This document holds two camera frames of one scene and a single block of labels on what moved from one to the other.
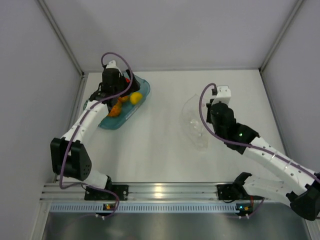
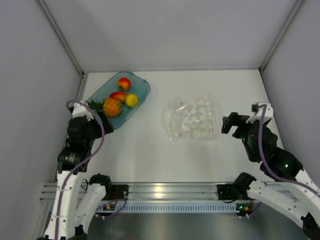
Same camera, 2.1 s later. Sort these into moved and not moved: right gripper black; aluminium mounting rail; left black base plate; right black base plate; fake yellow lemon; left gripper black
Moved: left gripper black; fake yellow lemon; right gripper black
Not moved: left black base plate; right black base plate; aluminium mounting rail
